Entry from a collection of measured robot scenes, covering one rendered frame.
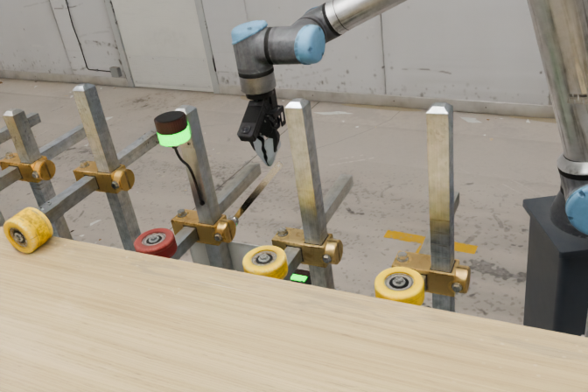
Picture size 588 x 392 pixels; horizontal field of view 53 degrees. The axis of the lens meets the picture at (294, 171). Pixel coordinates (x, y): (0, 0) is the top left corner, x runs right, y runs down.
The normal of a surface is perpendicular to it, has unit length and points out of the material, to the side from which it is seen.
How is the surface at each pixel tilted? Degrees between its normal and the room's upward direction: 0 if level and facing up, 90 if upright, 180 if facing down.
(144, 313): 0
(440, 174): 90
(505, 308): 0
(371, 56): 90
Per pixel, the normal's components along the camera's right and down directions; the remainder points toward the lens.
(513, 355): -0.14, -0.87
